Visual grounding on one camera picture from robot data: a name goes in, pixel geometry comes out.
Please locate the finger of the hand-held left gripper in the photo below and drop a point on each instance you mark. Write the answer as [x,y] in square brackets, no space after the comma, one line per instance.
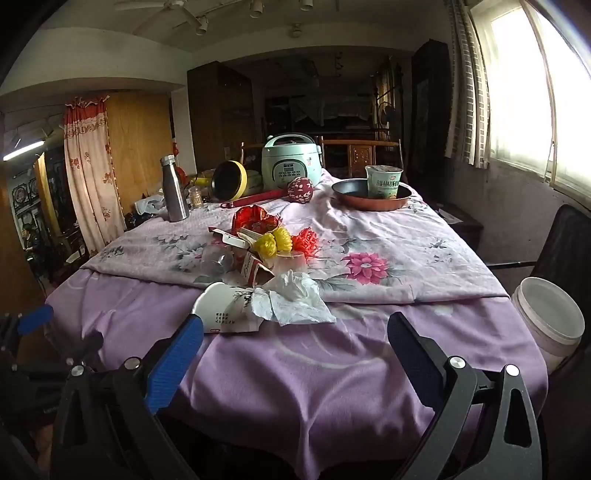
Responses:
[34,319]
[87,345]

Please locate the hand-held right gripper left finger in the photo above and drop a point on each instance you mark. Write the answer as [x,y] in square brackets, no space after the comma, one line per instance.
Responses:
[175,364]

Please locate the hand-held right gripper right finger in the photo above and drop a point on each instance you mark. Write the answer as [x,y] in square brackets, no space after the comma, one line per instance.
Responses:
[411,355]

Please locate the red foam fruit net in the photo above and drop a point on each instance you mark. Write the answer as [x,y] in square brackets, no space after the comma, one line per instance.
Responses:
[307,241]

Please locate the yellow foam fruit net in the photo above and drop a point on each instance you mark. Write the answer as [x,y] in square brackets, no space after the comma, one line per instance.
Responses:
[272,242]

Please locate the red snack packet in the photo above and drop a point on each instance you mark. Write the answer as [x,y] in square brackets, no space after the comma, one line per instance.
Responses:
[251,217]

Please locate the white paper cup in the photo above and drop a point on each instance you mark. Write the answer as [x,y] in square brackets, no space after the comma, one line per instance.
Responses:
[217,304]

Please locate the clear plastic cup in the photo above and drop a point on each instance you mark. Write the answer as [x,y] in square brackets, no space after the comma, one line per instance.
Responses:
[214,263]
[291,264]

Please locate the purple bed sheet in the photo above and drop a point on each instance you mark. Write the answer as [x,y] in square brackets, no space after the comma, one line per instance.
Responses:
[300,369]

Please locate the pink floral blanket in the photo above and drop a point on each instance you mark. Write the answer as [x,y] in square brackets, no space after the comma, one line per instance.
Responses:
[392,240]

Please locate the red and white carton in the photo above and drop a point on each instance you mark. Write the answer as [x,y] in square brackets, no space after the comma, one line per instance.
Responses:
[251,270]

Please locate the crumpled white tissue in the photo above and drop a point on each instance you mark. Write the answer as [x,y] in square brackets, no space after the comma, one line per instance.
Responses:
[295,295]

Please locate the white plastic bucket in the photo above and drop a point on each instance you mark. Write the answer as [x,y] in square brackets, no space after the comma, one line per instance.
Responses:
[545,314]

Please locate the red flowered door curtain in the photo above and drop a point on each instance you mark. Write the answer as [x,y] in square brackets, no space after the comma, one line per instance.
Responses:
[87,175]

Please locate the white plastic bag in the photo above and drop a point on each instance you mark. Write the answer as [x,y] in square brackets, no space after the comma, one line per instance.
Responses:
[150,203]

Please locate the clear toothpick jar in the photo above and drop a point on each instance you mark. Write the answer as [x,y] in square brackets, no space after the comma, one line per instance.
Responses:
[195,198]

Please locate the fluorescent tube lamp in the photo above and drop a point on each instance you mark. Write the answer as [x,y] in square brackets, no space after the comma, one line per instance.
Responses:
[23,150]

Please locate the stainless steel bottle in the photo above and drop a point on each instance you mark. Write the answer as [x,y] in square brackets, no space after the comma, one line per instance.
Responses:
[175,194]

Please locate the green instant noodle cup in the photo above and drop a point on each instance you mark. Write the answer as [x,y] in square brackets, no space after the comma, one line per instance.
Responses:
[383,184]

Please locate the copper frying pan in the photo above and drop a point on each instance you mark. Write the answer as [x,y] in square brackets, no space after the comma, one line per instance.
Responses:
[351,191]

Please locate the yellow rimmed round pan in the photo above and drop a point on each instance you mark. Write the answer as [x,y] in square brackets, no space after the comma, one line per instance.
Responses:
[228,181]

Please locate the black chair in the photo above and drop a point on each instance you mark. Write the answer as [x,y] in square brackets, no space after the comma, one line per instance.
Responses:
[568,244]

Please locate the red patterned massage hammer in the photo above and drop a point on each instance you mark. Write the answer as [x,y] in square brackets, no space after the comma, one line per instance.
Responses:
[301,190]

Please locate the pale cream pot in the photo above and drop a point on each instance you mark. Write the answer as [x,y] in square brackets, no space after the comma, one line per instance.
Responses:
[255,181]

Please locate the carved wooden chair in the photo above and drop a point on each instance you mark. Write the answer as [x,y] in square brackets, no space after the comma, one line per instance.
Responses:
[358,154]
[249,150]

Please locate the pale green rice cooker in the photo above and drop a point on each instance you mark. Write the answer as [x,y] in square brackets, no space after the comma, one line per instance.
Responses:
[291,161]

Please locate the tall dark cabinet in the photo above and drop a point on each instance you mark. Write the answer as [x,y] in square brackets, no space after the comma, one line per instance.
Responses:
[429,106]

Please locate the dark brown wardrobe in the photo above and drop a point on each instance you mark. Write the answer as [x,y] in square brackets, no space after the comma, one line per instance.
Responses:
[221,115]

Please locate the pale window curtain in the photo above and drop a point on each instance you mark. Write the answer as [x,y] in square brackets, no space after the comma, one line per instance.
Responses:
[466,92]

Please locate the window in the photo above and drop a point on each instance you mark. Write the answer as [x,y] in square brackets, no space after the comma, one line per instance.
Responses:
[521,83]

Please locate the white ceiling fan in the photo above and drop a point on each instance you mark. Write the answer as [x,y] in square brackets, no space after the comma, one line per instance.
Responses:
[175,5]

